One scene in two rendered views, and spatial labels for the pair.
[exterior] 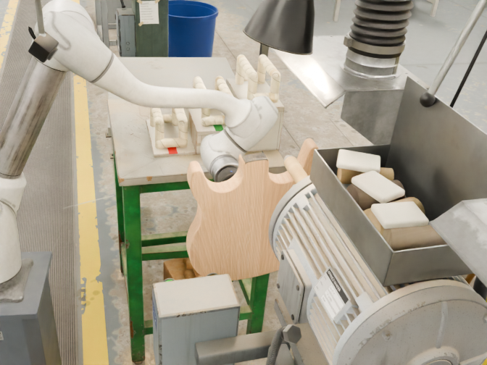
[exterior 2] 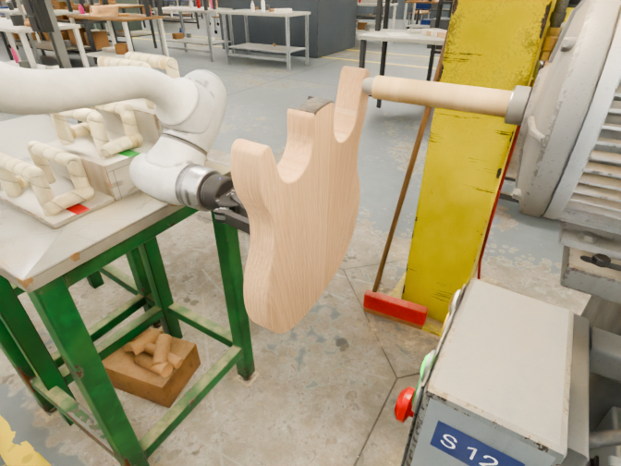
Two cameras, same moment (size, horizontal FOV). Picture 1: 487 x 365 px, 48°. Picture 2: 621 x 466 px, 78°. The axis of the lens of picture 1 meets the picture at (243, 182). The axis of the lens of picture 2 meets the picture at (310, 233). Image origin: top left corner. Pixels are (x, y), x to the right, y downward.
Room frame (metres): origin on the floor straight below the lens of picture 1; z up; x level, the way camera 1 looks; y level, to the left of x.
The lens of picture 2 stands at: (0.72, 0.35, 1.38)
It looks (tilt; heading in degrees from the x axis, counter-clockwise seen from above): 33 degrees down; 320
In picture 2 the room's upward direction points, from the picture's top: straight up
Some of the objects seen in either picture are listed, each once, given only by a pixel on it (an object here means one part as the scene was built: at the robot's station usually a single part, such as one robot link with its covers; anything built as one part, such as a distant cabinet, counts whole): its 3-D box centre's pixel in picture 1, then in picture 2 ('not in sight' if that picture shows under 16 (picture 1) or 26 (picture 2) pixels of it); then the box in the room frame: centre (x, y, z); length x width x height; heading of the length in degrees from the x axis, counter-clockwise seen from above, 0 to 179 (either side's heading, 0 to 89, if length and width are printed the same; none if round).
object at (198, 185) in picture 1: (203, 179); (261, 168); (1.11, 0.10, 1.18); 0.07 x 0.04 x 0.09; 110
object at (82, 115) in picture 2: (201, 90); (73, 112); (1.79, 0.18, 1.12); 0.20 x 0.03 x 0.03; 17
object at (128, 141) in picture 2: (217, 119); (122, 144); (1.71, 0.11, 1.04); 0.11 x 0.03 x 0.03; 108
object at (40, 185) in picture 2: (159, 135); (43, 194); (1.66, 0.30, 0.99); 0.03 x 0.03 x 0.09
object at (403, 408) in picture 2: not in sight; (414, 409); (0.84, 0.09, 0.98); 0.04 x 0.04 x 0.04; 18
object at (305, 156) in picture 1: (303, 160); (348, 101); (1.19, -0.15, 1.21); 0.07 x 0.04 x 0.10; 110
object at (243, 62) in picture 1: (246, 67); (123, 65); (1.84, 0.02, 1.20); 0.20 x 0.03 x 0.03; 17
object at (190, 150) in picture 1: (169, 136); (54, 197); (1.76, 0.28, 0.94); 0.27 x 0.15 x 0.01; 18
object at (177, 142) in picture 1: (171, 143); (69, 199); (1.67, 0.26, 0.96); 0.11 x 0.03 x 0.03; 108
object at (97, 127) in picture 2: (205, 111); (101, 137); (1.71, 0.15, 1.07); 0.03 x 0.03 x 0.09
